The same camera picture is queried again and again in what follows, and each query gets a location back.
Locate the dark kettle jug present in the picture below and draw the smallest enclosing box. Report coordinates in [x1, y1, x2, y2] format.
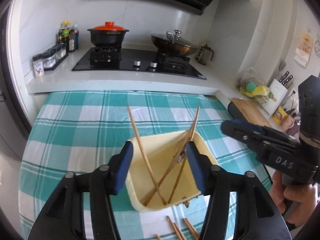
[196, 44, 214, 66]

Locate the white knife block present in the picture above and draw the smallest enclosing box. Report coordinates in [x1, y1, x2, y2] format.
[265, 79, 290, 115]

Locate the labelled seasoning jar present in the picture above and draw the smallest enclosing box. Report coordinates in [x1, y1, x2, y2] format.
[32, 54, 45, 78]

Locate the black clay pot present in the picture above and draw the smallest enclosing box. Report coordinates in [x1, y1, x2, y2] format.
[87, 29, 130, 48]

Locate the yellow packet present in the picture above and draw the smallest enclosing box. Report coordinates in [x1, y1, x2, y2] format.
[273, 106, 289, 125]

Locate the group of condiment bottles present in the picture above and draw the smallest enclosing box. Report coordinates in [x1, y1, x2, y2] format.
[41, 44, 70, 71]

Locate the clear plastic bag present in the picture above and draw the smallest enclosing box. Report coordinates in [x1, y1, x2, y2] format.
[239, 67, 270, 100]

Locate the white capped dark bottle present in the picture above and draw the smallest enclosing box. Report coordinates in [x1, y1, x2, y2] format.
[72, 24, 80, 50]

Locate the black glass gas stove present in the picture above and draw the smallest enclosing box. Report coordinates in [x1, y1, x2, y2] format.
[72, 46, 207, 80]

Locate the bronze metal spoon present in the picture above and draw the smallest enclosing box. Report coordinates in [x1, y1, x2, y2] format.
[173, 148, 187, 164]

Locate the black door frame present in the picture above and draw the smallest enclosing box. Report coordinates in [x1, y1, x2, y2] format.
[0, 0, 34, 138]

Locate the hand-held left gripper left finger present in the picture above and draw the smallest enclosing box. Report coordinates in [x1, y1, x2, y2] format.
[27, 141, 134, 240]

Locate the person's right hand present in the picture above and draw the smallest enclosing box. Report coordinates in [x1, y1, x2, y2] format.
[270, 170, 319, 228]

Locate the dark metal wok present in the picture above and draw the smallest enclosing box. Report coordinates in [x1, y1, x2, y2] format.
[150, 36, 199, 57]

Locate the small brown bottle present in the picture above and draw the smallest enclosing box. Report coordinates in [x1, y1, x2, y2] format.
[68, 32, 76, 53]

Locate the wooden cutting board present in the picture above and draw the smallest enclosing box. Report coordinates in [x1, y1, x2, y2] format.
[231, 98, 273, 130]

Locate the purple soap dispenser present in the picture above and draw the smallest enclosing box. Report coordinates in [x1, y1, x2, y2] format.
[286, 120, 300, 137]

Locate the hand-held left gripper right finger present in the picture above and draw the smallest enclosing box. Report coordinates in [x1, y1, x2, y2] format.
[185, 141, 293, 240]

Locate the orange pot lid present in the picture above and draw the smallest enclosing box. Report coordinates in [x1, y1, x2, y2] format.
[93, 22, 125, 32]

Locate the yellow cloth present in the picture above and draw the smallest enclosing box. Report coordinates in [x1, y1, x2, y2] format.
[252, 85, 270, 99]

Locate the wall calendar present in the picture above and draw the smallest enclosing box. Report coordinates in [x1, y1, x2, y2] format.
[294, 33, 314, 68]

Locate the cream ribbed utensil holder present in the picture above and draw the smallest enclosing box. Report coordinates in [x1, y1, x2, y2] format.
[125, 131, 219, 212]

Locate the yellow capped sauce bottle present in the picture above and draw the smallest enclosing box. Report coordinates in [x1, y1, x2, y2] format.
[61, 20, 72, 45]

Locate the teal checked tablecloth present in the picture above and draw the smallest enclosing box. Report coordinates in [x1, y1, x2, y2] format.
[19, 90, 275, 240]

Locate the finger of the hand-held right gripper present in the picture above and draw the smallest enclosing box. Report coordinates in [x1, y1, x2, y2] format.
[232, 119, 264, 133]
[221, 120, 263, 147]

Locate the glass wok lid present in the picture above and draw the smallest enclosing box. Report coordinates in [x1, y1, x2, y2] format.
[151, 29, 194, 48]

